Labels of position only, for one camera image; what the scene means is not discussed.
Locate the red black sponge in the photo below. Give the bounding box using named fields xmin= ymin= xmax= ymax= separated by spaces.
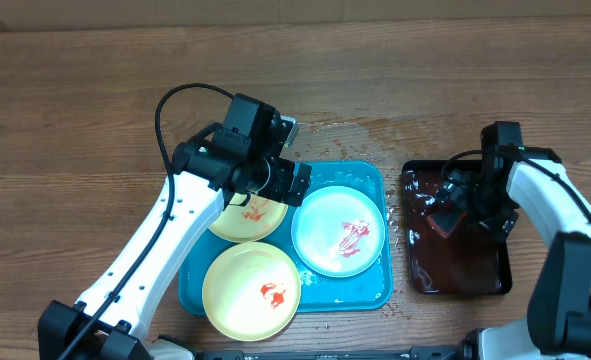
xmin=426 ymin=209 xmax=467 ymax=238

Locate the light blue plate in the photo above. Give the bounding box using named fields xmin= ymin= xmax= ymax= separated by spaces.
xmin=291 ymin=186 xmax=385 ymax=278

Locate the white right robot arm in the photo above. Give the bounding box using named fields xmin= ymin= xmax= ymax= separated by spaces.
xmin=426 ymin=122 xmax=591 ymax=359

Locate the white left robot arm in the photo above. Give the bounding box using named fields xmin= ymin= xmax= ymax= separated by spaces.
xmin=38 ymin=94 xmax=311 ymax=359

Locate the black water tray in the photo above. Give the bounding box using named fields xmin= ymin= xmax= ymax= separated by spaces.
xmin=401 ymin=160 xmax=513 ymax=296

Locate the yellow plate far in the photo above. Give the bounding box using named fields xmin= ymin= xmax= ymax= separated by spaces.
xmin=209 ymin=194 xmax=288 ymax=243

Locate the yellow plate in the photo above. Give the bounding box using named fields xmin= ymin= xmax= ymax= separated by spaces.
xmin=202 ymin=242 xmax=302 ymax=342
xmin=209 ymin=194 xmax=288 ymax=243

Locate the yellow plate near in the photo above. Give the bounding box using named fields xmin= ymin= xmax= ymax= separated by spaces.
xmin=202 ymin=242 xmax=302 ymax=342

